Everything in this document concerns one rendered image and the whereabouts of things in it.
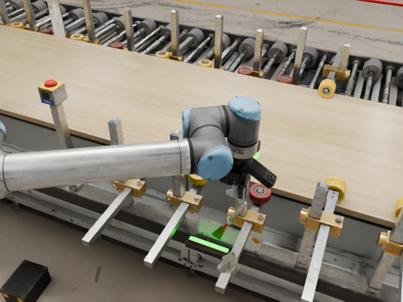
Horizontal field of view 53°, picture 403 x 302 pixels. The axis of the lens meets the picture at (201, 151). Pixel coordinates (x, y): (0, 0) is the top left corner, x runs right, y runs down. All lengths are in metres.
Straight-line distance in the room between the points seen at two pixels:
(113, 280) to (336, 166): 1.37
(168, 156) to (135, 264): 1.55
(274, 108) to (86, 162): 1.24
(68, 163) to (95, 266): 1.57
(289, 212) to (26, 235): 1.67
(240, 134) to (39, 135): 1.31
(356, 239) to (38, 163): 1.23
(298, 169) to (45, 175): 1.02
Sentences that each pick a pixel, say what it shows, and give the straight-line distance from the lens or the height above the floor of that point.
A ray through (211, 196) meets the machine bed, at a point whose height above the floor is 0.69.
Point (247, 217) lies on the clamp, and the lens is 1.47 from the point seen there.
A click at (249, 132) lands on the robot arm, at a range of 1.10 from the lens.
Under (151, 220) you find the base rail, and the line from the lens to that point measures 1.69.
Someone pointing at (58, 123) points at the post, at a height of 1.06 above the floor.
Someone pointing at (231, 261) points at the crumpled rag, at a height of 0.87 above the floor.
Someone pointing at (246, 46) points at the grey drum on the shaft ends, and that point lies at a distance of 2.77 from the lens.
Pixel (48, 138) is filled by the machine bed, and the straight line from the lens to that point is 2.15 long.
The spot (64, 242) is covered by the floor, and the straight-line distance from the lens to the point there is 2.62.
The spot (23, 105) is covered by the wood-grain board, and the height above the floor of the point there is 0.90.
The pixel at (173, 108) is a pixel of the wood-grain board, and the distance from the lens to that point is 1.96.
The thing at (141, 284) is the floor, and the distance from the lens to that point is 2.35.
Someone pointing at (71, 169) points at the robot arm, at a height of 1.36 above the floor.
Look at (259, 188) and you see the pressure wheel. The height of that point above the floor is 0.91.
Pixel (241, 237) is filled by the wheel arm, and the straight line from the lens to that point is 1.42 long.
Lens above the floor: 1.95
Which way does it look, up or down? 39 degrees down
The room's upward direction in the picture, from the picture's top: 1 degrees clockwise
